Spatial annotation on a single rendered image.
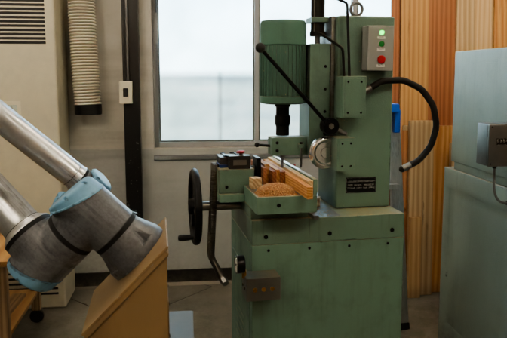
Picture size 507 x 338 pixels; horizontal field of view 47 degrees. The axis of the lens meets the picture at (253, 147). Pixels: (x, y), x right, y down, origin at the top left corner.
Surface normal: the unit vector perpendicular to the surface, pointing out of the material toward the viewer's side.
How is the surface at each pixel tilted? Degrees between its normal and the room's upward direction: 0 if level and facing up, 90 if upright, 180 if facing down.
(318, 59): 90
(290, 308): 90
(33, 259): 82
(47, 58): 90
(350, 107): 90
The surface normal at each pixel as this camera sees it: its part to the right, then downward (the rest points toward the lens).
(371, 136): 0.20, 0.12
